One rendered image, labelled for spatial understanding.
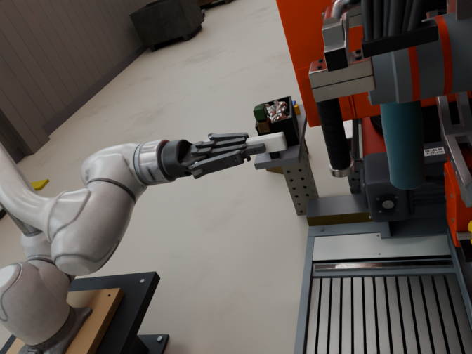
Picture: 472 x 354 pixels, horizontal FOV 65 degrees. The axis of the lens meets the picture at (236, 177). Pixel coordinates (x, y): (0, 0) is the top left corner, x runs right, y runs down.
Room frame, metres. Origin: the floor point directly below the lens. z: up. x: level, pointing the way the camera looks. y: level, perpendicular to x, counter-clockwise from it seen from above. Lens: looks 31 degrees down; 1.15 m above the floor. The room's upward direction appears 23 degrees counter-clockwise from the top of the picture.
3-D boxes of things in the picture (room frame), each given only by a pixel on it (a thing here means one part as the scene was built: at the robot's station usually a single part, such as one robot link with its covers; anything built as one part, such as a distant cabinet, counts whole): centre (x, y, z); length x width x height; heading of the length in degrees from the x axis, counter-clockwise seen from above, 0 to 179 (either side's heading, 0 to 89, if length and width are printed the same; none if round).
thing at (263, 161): (1.34, -0.25, 0.44); 0.43 x 0.17 x 0.03; 153
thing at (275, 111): (1.30, -0.23, 0.51); 0.20 x 0.14 x 0.13; 162
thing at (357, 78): (0.52, -0.21, 0.93); 0.09 x 0.05 x 0.05; 63
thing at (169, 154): (0.66, 0.07, 0.83); 0.09 x 0.08 x 0.07; 63
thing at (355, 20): (0.83, -0.36, 0.93); 0.09 x 0.05 x 0.05; 63
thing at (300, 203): (1.37, -0.26, 0.21); 0.10 x 0.10 x 0.42; 63
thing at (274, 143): (0.59, -0.07, 0.83); 0.07 x 0.01 x 0.03; 63
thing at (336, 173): (0.54, -0.18, 0.83); 0.04 x 0.04 x 0.16
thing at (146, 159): (0.69, 0.13, 0.83); 0.09 x 0.06 x 0.09; 153
